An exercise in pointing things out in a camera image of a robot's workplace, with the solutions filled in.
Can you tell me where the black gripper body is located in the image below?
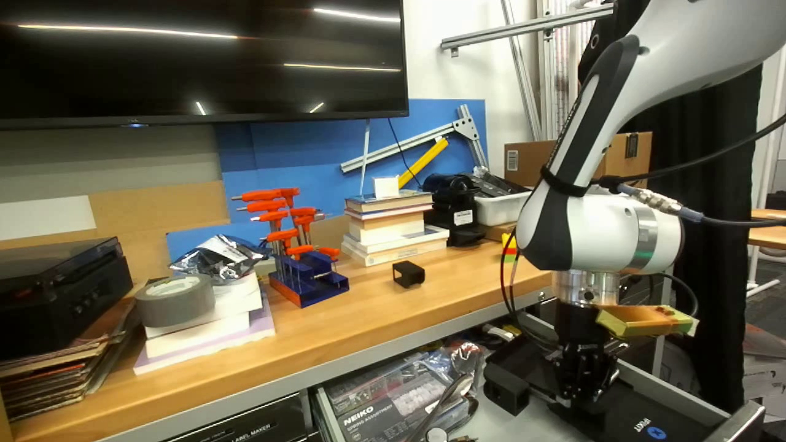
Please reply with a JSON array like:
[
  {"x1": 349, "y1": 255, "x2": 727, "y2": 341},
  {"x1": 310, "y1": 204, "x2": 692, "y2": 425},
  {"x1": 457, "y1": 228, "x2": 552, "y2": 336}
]
[{"x1": 555, "y1": 301, "x2": 616, "y2": 406}]

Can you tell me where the grey drawer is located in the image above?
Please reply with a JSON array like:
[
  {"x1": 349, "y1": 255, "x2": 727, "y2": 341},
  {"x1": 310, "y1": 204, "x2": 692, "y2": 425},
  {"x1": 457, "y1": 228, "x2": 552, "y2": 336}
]
[{"x1": 315, "y1": 318, "x2": 764, "y2": 442}]

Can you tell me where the black square tube block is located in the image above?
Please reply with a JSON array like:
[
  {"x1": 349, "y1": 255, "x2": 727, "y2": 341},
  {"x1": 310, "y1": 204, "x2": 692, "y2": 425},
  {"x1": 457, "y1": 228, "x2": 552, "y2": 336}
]
[{"x1": 392, "y1": 260, "x2": 424, "y2": 286}]

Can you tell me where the black bracket piece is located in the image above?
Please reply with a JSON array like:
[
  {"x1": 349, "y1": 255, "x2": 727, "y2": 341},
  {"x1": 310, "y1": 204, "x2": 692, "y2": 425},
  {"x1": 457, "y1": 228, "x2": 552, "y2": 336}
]
[{"x1": 484, "y1": 339, "x2": 555, "y2": 414}]

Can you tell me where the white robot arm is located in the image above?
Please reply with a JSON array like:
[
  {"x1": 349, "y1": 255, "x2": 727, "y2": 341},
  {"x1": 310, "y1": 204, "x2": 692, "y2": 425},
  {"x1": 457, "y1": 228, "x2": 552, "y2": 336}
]
[{"x1": 518, "y1": 0, "x2": 786, "y2": 409}]

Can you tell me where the black box blue logo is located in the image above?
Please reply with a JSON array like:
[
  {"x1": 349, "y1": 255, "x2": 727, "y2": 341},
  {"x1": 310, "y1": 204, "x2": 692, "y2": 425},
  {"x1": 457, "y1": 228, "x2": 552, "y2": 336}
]
[{"x1": 566, "y1": 398, "x2": 710, "y2": 442}]

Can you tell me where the coloured toy brick stack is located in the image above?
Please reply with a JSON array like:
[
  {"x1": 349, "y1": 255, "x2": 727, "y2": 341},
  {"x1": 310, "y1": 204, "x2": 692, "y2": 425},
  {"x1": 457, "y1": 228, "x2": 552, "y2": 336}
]
[{"x1": 501, "y1": 233, "x2": 518, "y2": 262}]

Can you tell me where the white plastic bin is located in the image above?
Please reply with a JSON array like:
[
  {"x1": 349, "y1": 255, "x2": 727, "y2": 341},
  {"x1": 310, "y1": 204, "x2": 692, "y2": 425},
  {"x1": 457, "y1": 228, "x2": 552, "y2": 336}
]
[{"x1": 476, "y1": 190, "x2": 527, "y2": 226}]

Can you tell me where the black device with label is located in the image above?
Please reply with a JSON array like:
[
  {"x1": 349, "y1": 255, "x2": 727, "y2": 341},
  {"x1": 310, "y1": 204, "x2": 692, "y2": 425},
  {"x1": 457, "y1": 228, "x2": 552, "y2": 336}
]
[{"x1": 423, "y1": 173, "x2": 484, "y2": 247}]

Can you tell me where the cardboard box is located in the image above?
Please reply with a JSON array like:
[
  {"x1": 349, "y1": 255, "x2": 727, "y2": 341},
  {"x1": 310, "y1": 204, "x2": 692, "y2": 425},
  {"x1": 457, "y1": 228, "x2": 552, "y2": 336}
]
[{"x1": 503, "y1": 131, "x2": 651, "y2": 185}]

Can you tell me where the stack of books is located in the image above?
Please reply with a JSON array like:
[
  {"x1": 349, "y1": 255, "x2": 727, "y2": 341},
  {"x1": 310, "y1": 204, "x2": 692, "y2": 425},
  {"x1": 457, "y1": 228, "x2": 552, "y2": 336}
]
[{"x1": 340, "y1": 190, "x2": 448, "y2": 264}]

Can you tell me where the yellow ruler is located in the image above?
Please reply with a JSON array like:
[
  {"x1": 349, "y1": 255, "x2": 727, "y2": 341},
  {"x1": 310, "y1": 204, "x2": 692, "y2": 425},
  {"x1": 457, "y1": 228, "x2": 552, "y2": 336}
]
[{"x1": 397, "y1": 136, "x2": 448, "y2": 188}]

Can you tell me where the red hex key set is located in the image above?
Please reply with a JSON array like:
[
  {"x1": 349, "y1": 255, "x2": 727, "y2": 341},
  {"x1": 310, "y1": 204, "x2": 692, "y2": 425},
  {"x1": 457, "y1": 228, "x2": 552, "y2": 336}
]
[{"x1": 237, "y1": 185, "x2": 349, "y2": 306}]

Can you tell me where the plastic bag of tools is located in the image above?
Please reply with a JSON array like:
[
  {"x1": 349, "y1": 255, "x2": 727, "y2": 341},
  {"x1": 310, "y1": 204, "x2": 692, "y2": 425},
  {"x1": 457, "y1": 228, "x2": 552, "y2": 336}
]
[{"x1": 168, "y1": 233, "x2": 268, "y2": 281}]

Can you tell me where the white foam board stack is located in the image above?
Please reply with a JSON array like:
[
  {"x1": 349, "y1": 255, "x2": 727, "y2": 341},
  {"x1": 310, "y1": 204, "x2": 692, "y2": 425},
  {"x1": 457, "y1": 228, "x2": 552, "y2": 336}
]
[{"x1": 133, "y1": 271, "x2": 275, "y2": 375}]

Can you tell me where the black case on left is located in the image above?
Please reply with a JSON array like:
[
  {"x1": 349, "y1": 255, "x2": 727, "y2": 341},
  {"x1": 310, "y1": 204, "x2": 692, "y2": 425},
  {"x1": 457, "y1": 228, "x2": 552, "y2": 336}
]
[{"x1": 0, "y1": 238, "x2": 133, "y2": 359}]

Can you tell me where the large black monitor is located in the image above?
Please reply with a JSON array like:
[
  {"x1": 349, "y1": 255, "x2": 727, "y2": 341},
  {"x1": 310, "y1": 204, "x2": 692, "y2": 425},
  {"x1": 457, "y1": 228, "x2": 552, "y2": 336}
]
[{"x1": 0, "y1": 0, "x2": 408, "y2": 130}]

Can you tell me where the aluminium angle bracket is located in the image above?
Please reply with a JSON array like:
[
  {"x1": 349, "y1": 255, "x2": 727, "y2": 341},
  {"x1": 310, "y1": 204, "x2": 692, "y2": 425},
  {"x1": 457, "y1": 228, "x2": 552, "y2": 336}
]
[{"x1": 339, "y1": 103, "x2": 488, "y2": 173}]

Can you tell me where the grey duct tape roll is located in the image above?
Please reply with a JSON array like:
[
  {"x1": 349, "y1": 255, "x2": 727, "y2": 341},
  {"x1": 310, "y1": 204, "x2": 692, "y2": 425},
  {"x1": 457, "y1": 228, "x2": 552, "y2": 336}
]
[{"x1": 134, "y1": 274, "x2": 213, "y2": 327}]

